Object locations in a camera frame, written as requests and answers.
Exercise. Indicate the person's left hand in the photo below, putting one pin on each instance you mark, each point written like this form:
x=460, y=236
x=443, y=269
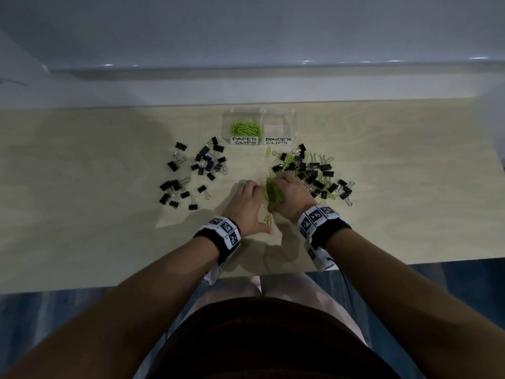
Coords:
x=244, y=209

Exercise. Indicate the person's right hand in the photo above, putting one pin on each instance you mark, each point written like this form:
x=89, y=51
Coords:
x=294, y=199

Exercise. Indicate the person's right fingers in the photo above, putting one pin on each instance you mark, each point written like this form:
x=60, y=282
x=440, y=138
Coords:
x=287, y=180

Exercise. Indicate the person's left thumb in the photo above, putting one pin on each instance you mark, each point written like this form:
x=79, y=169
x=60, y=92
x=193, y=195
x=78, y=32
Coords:
x=263, y=228

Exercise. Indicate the handful of green paper clips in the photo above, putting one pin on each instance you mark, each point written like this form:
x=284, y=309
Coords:
x=274, y=192

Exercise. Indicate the person's right forearm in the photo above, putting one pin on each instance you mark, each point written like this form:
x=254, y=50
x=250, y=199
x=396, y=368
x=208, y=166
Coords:
x=410, y=303

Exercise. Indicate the person's left forearm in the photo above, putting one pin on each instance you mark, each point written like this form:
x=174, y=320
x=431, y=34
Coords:
x=130, y=303

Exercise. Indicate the scattered green paper clips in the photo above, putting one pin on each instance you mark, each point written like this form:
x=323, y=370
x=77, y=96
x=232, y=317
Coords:
x=290, y=158

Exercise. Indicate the pile of black binder clips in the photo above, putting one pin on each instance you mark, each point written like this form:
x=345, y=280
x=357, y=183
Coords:
x=205, y=161
x=311, y=175

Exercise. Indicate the left wristband with square markers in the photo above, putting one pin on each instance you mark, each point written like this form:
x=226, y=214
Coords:
x=221, y=232

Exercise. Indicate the wristband with square markers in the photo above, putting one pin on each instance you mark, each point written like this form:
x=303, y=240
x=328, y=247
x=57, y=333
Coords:
x=319, y=223
x=221, y=232

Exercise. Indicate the right wristband with square markers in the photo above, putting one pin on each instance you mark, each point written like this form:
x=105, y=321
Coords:
x=319, y=223

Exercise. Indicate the light pink shorts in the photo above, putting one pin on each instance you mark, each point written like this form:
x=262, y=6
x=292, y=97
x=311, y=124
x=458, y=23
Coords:
x=284, y=286

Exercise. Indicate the clear two-compartment plastic box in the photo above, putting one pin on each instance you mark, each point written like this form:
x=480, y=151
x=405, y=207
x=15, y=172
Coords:
x=260, y=124

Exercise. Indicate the heap of boxed green clips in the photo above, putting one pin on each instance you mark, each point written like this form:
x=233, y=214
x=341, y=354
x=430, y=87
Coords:
x=244, y=128

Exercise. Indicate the dark brown shirt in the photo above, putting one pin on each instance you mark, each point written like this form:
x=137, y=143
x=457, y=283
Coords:
x=272, y=343

